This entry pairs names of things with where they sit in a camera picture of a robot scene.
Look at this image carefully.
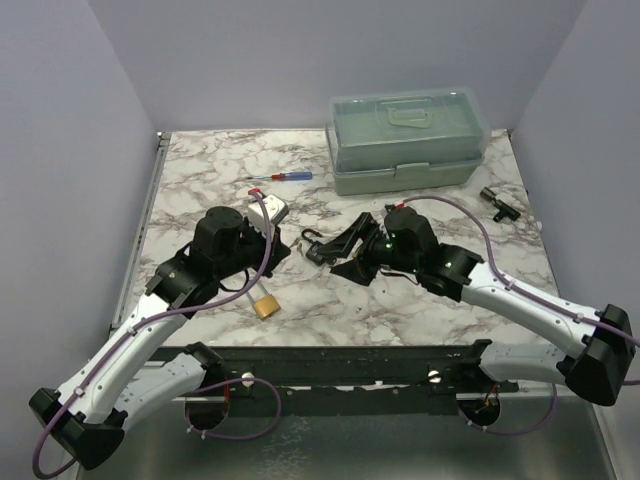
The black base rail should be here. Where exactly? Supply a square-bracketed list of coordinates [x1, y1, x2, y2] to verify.
[152, 340, 518, 418]

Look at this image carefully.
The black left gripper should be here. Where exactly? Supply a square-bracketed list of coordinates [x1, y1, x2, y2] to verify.
[217, 216, 292, 279]

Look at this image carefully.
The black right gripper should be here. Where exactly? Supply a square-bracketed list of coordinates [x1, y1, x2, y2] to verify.
[317, 212, 420, 287]

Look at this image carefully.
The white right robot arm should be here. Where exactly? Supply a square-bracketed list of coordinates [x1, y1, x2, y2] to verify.
[319, 206, 636, 406]

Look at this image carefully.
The black padlock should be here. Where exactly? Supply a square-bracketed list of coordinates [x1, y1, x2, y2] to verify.
[300, 228, 330, 266]

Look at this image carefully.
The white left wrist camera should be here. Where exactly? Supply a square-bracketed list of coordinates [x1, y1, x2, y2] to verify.
[247, 195, 289, 234]

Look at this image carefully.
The green plastic toolbox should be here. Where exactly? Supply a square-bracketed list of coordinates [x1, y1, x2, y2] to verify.
[325, 88, 490, 196]

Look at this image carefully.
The black T-shaped tool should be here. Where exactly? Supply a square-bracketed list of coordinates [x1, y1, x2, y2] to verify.
[480, 187, 521, 223]

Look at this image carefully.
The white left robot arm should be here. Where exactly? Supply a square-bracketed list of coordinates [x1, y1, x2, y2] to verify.
[29, 195, 291, 470]

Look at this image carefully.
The red blue screwdriver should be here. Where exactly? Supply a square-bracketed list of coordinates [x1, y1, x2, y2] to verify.
[246, 171, 313, 181]

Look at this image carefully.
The brass padlock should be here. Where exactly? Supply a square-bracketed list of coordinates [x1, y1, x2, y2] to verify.
[246, 283, 281, 321]

